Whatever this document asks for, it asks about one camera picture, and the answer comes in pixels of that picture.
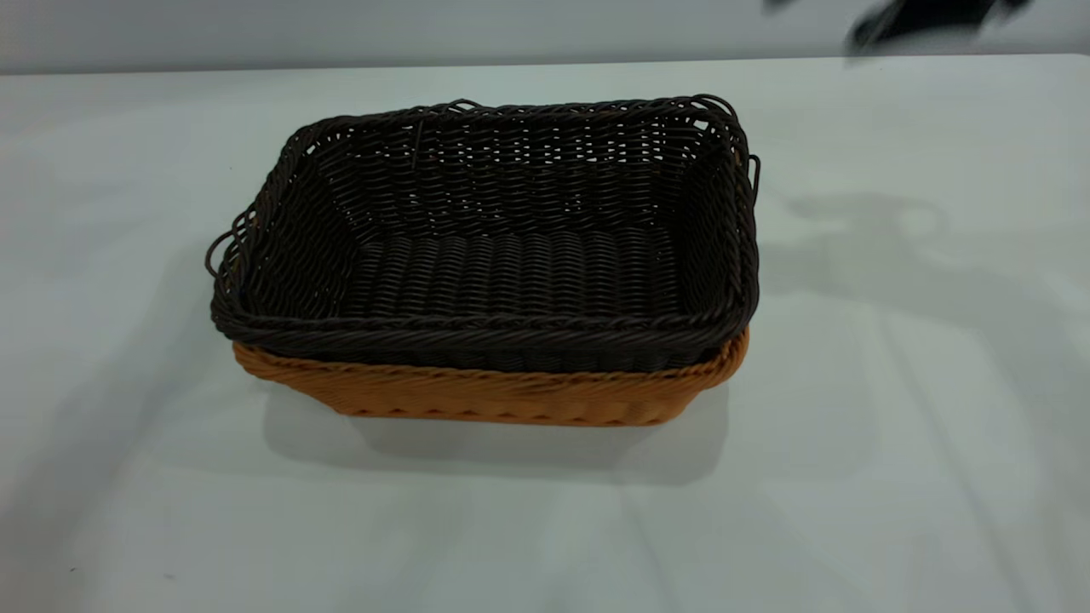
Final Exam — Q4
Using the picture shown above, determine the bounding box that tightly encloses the orange-brown wicker basket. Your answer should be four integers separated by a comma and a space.
232, 328, 751, 427

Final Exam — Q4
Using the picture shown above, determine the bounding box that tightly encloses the dark brown wicker basket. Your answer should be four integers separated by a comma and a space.
204, 94, 761, 374

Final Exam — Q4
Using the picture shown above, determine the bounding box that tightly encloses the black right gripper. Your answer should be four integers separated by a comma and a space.
764, 0, 1033, 54

